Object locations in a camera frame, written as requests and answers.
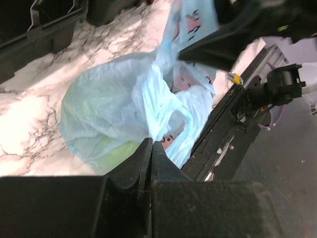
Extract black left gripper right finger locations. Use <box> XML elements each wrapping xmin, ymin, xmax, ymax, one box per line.
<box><xmin>151</xmin><ymin>142</ymin><xmax>282</xmax><ymax>238</ymax></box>

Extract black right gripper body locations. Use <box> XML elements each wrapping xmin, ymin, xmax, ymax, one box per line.
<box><xmin>215</xmin><ymin>0</ymin><xmax>317</xmax><ymax>44</ymax></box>

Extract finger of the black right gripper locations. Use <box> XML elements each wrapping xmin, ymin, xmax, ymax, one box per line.
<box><xmin>178</xmin><ymin>22</ymin><xmax>260</xmax><ymax>71</ymax></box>

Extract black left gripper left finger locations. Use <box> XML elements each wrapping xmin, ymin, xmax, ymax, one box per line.
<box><xmin>0</xmin><ymin>138</ymin><xmax>153</xmax><ymax>238</ymax></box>

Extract green apple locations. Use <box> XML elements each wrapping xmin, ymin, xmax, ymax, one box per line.
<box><xmin>94</xmin><ymin>141</ymin><xmax>140</xmax><ymax>175</ymax></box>

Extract light blue printed plastic bag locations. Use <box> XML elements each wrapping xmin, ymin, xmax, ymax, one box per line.
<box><xmin>59</xmin><ymin>0</ymin><xmax>218</xmax><ymax>169</ymax></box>

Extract yellow connector plug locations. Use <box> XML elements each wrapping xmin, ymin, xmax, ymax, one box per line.
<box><xmin>226</xmin><ymin>72</ymin><xmax>243</xmax><ymax>85</ymax></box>

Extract black open toolbox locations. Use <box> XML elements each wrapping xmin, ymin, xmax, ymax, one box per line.
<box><xmin>0</xmin><ymin>0</ymin><xmax>143</xmax><ymax>82</ymax></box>

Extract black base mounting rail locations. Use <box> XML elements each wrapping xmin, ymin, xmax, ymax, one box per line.
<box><xmin>181</xmin><ymin>45</ymin><xmax>287</xmax><ymax>181</ymax></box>

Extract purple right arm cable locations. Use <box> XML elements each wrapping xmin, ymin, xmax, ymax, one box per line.
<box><xmin>259</xmin><ymin>61</ymin><xmax>288</xmax><ymax>132</ymax></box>

